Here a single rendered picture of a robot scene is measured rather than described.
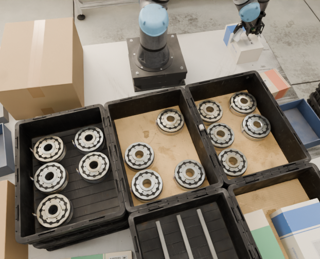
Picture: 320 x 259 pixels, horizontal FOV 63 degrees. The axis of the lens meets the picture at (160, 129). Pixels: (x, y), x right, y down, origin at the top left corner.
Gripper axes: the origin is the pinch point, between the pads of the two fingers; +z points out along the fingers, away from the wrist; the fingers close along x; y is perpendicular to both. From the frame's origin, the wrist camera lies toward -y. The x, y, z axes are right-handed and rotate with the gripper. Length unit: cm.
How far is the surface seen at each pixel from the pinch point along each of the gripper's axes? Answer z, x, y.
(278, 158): -7, -17, 67
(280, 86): -1.2, 3.6, 33.1
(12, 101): -6, -109, 19
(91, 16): 77, -77, -144
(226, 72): 6.4, -12.7, 14.0
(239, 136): -7, -27, 55
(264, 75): -1.1, -0.8, 25.8
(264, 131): -9, -19, 57
